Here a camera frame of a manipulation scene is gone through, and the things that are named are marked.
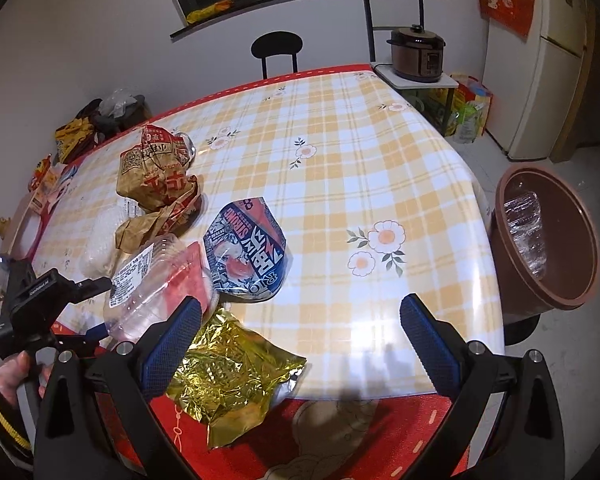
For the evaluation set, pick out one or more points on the brown electric pressure cooker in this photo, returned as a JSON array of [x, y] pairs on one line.
[[416, 54]]

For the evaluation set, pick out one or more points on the checkered yellow tablecloth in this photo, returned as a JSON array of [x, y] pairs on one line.
[[374, 205]]

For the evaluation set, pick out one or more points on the yellow snack pack on sill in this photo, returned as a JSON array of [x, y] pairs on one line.
[[199, 15]]

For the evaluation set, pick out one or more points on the person's left hand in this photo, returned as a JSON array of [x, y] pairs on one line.
[[14, 371]]

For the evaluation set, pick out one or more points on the colourful shopping bag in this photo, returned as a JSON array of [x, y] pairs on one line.
[[460, 113]]

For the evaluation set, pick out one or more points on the brown red paper bag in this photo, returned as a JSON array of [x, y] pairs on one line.
[[154, 173]]

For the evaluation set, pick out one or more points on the gold foil wrapper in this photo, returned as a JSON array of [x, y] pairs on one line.
[[230, 377]]

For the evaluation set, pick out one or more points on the white refrigerator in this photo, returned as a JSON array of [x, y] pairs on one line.
[[533, 80]]

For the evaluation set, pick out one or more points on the black round-back chair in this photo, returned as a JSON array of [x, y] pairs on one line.
[[277, 43]]

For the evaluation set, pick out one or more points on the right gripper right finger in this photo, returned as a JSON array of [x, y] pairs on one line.
[[526, 440]]

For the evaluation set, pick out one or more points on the white bubble wrap roll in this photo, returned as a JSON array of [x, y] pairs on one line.
[[100, 251]]

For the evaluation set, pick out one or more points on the clear plastic food container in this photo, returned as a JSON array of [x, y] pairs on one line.
[[148, 288]]

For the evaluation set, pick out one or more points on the yellow snack bag pile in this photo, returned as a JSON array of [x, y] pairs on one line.
[[73, 139]]

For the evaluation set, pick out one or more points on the blue instant noodle lid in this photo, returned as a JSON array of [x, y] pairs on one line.
[[246, 251]]

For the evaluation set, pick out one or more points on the brown round trash bin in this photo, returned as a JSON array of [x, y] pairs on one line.
[[544, 244]]

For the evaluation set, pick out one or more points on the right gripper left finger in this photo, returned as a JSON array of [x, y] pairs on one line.
[[95, 419]]

